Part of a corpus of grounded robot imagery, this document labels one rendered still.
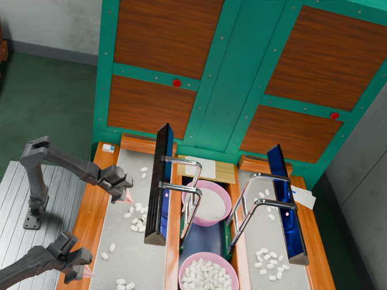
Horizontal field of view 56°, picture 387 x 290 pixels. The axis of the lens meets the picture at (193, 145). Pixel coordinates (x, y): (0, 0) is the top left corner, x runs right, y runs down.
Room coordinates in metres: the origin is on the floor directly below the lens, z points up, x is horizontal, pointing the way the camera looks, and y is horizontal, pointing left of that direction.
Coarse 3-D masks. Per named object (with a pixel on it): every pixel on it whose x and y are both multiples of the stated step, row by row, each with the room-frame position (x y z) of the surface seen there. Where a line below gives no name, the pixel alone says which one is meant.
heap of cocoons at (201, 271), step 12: (192, 264) 0.90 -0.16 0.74; (204, 264) 0.93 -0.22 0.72; (216, 264) 0.94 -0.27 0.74; (192, 276) 0.85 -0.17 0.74; (204, 276) 0.87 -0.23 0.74; (216, 276) 0.88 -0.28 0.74; (228, 276) 0.90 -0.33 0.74; (180, 288) 0.79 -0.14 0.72; (192, 288) 0.80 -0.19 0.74; (204, 288) 0.81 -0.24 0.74; (216, 288) 0.83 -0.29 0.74; (228, 288) 0.85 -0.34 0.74
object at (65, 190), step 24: (24, 168) 1.18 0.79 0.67; (48, 168) 1.23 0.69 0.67; (0, 192) 1.00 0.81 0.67; (24, 192) 1.04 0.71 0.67; (48, 192) 1.08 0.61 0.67; (72, 192) 1.13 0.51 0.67; (0, 216) 0.88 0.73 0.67; (24, 216) 0.91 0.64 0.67; (48, 216) 0.95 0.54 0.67; (72, 216) 0.99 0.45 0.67; (0, 240) 0.77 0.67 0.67; (24, 240) 0.81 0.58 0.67; (48, 240) 0.84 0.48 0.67; (0, 264) 0.67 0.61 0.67; (24, 288) 0.61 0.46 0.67; (48, 288) 0.64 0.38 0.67
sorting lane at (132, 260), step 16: (128, 160) 1.39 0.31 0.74; (144, 160) 1.43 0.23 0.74; (144, 192) 1.21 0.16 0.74; (112, 208) 1.06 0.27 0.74; (128, 208) 1.09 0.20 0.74; (112, 224) 0.97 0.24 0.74; (128, 224) 1.00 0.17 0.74; (144, 224) 1.03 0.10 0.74; (112, 240) 0.90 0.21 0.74; (128, 240) 0.92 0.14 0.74; (96, 256) 0.80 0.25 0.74; (112, 256) 0.82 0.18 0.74; (128, 256) 0.85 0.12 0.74; (144, 256) 0.87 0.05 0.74; (160, 256) 0.89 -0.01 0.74; (96, 272) 0.73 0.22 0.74; (112, 272) 0.75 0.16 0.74; (128, 272) 0.78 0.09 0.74; (144, 272) 0.80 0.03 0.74; (160, 272) 0.82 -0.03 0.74; (96, 288) 0.67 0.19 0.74; (112, 288) 0.69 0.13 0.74; (144, 288) 0.73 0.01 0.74; (160, 288) 0.75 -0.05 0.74
